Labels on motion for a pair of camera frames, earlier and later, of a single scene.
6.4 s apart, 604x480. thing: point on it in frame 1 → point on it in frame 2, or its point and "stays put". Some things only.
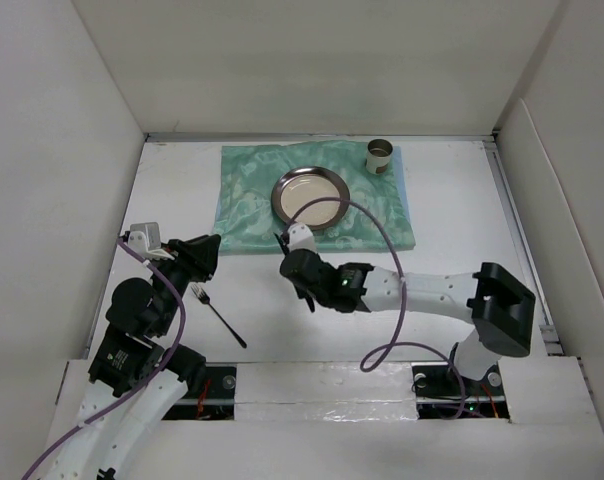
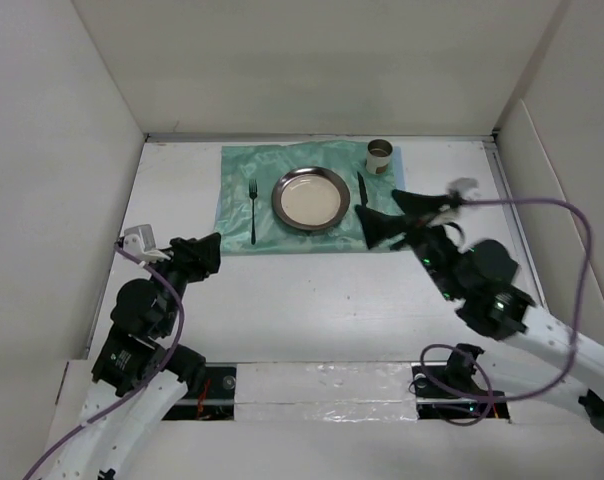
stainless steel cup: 378,155 stays put
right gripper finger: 310,300 → 378,227
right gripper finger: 284,240 → 415,204
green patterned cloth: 246,220 stays put
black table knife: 278,240 → 362,188
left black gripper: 197,254 stays put
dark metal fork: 205,299 → 253,193
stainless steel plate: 303,185 stays put
